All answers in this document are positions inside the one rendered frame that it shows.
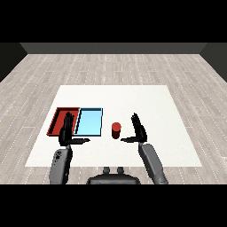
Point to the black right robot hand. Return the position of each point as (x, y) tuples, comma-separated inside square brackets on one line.
[(140, 131)]

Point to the dark grey robot body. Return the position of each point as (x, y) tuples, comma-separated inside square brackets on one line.
[(113, 178)]

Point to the red shallow open box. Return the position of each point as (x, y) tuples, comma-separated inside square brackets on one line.
[(61, 121)]

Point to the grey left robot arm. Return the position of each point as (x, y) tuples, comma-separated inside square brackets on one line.
[(60, 166)]

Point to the small red can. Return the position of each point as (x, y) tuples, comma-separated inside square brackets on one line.
[(116, 129)]

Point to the light blue shallow open box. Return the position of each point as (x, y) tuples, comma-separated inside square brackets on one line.
[(89, 122)]

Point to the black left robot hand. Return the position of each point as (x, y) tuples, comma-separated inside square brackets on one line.
[(65, 133)]

